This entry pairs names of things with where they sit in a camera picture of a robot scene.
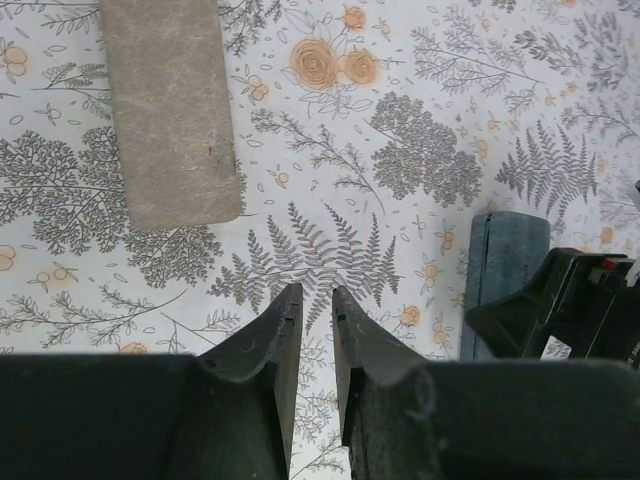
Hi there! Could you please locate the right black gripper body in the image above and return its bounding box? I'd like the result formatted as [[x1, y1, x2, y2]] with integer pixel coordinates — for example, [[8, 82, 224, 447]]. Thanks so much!
[[465, 248, 639, 363]]

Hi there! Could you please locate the brown glasses case green lining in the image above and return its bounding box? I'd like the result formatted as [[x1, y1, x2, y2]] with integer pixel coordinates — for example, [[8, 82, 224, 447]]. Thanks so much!
[[99, 1, 242, 230]]

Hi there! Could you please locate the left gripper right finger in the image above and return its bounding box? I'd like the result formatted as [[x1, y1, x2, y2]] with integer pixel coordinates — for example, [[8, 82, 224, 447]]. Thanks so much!
[[332, 287, 639, 479]]

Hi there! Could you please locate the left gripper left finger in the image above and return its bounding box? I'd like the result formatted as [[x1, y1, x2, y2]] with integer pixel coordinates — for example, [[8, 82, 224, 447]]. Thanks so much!
[[1, 284, 303, 479]]

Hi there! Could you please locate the floral table mat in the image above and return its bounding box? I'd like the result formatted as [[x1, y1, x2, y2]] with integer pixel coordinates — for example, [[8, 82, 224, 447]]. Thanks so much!
[[1, 1, 639, 479]]

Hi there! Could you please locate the grey-blue glasses case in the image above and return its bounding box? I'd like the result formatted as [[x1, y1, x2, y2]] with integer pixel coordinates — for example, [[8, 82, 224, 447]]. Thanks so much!
[[459, 212, 551, 361]]

